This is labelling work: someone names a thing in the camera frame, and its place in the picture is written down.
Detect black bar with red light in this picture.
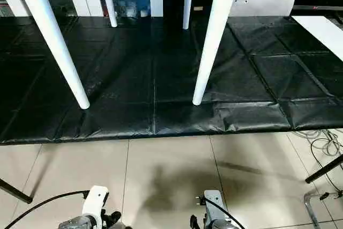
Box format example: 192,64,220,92
293,5,343,11

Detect metal chair leg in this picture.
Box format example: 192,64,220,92
304,190,343,229

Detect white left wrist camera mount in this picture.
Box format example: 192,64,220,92
81,185,110,229

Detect tangled thin floor wires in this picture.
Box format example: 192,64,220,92
293,128,343,200

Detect black metal table frame leg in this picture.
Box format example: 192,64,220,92
304,155,343,184
0,177,33,204

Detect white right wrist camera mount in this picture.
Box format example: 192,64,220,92
204,189,228,229

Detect white flat board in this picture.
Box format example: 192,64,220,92
291,15,343,62

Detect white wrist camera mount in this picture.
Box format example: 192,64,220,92
81,185,110,229
204,189,228,229

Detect black work mat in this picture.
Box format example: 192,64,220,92
0,14,343,144

